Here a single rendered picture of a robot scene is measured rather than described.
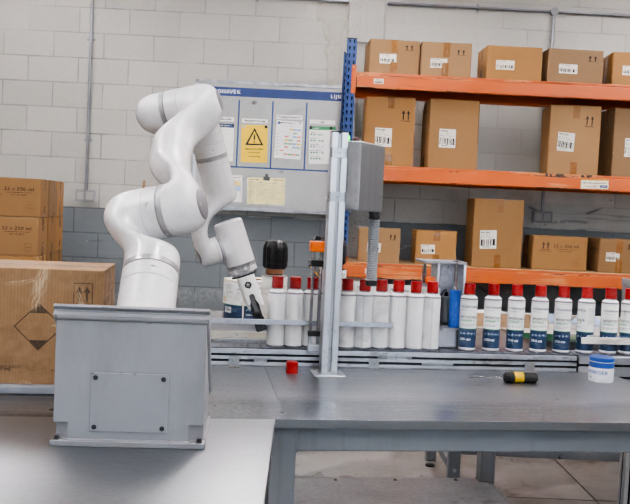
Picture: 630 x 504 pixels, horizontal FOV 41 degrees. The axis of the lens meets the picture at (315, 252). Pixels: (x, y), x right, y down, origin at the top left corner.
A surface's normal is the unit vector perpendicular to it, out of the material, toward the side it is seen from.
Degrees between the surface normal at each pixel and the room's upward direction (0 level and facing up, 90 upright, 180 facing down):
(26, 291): 90
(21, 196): 90
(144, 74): 90
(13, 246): 91
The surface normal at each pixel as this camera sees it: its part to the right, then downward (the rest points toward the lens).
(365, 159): 0.89, 0.07
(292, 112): 0.01, 0.05
